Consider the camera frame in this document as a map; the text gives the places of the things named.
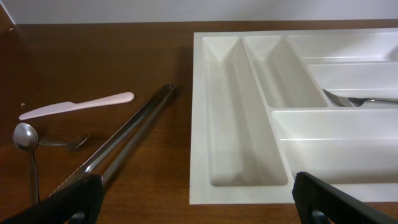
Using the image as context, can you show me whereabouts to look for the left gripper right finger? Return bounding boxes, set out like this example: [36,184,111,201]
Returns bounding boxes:
[292,172,397,224]

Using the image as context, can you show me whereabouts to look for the white plastic cutlery tray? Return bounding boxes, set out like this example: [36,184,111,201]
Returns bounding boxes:
[189,28,397,205]

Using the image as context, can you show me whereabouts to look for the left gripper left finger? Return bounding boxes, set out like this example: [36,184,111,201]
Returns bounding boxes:
[2,174,104,224]

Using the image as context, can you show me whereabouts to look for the small steel teaspoon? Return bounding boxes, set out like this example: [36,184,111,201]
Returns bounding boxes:
[13,123,39,205]

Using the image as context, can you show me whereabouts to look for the long steel tongs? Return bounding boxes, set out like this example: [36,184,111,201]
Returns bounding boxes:
[50,83,175,195]

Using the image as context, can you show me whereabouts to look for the pink plastic knife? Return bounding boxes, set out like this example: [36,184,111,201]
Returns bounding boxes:
[19,92,134,120]

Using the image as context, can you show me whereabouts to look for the small dark steel fork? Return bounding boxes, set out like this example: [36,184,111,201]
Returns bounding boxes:
[39,134,90,151]

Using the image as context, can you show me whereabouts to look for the steel fork in tray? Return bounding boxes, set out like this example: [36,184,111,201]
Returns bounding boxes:
[323,89,397,107]

